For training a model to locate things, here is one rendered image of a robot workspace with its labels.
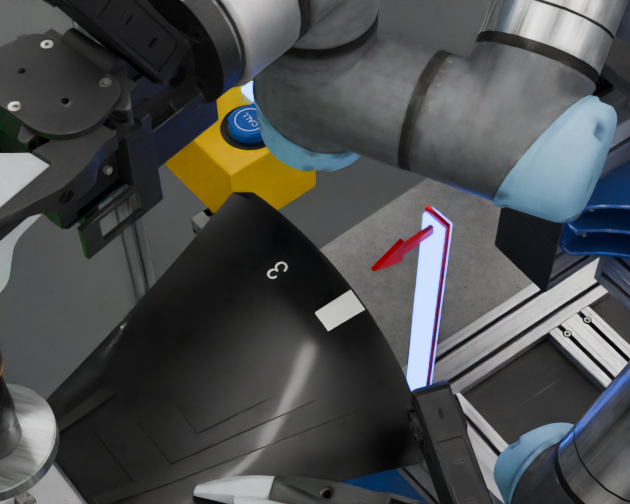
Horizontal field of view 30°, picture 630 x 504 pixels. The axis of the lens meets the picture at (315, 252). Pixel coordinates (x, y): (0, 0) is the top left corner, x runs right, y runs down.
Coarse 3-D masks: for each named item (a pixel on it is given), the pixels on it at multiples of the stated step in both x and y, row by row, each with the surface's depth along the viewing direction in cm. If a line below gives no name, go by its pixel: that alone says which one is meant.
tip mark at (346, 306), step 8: (344, 296) 81; (352, 296) 81; (328, 304) 81; (336, 304) 81; (344, 304) 81; (352, 304) 81; (360, 304) 81; (320, 312) 80; (328, 312) 80; (336, 312) 81; (344, 312) 81; (352, 312) 81; (328, 320) 80; (336, 320) 80; (344, 320) 80; (328, 328) 80
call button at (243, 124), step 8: (240, 112) 107; (248, 112) 107; (256, 112) 107; (232, 120) 106; (240, 120) 106; (248, 120) 106; (256, 120) 106; (232, 128) 106; (240, 128) 105; (248, 128) 105; (256, 128) 105; (232, 136) 106; (240, 136) 105; (248, 136) 105; (256, 136) 105
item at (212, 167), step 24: (240, 96) 109; (192, 144) 107; (216, 144) 106; (240, 144) 105; (264, 144) 105; (192, 168) 110; (216, 168) 105; (240, 168) 104; (264, 168) 106; (288, 168) 109; (216, 192) 108; (264, 192) 109; (288, 192) 111
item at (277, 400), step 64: (192, 256) 81; (256, 256) 82; (320, 256) 82; (128, 320) 79; (192, 320) 79; (256, 320) 79; (320, 320) 80; (64, 384) 77; (128, 384) 77; (192, 384) 77; (256, 384) 77; (320, 384) 78; (384, 384) 80; (64, 448) 74; (128, 448) 74; (192, 448) 74; (256, 448) 75; (320, 448) 76; (384, 448) 78
